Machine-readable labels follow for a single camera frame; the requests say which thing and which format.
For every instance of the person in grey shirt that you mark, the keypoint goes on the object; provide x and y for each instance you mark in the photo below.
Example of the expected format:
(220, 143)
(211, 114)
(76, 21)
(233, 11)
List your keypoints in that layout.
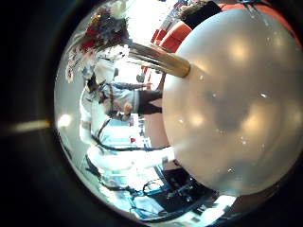
(132, 99)

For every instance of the orange sofa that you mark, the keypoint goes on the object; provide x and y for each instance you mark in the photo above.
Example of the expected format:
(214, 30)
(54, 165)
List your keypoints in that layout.
(176, 36)

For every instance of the black equipment stand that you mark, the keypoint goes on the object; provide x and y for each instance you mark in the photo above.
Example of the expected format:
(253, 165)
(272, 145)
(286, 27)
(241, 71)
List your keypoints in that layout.
(186, 189)

